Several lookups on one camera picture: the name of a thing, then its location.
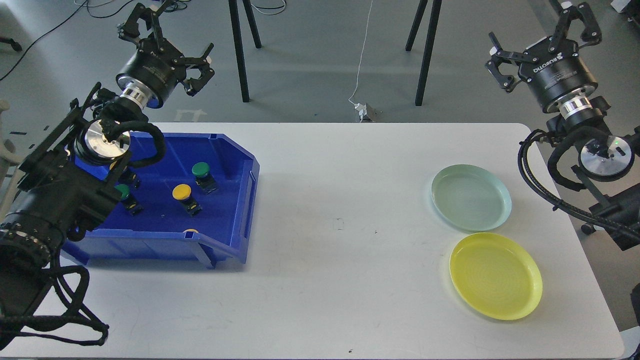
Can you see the yellow plate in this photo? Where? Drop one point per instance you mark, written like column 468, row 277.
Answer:
column 495, row 276

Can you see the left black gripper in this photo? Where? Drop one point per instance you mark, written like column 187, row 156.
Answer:
column 148, row 75

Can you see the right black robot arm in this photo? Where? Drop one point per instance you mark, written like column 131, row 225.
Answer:
column 584, row 149

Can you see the blue plastic bin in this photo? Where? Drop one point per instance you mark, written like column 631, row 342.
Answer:
column 156, row 233

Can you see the light green plate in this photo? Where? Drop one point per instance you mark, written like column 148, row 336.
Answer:
column 470, row 198

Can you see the green push button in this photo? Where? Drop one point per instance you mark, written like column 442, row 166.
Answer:
column 128, row 200
column 201, row 172

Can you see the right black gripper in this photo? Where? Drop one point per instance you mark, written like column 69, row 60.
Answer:
column 557, row 77

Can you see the right black tripod legs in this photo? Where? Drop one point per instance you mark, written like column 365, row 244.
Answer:
column 428, row 48

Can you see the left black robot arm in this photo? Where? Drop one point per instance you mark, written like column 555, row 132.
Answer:
column 66, row 187

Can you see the green push button in bin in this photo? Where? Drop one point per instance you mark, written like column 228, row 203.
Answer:
column 201, row 172

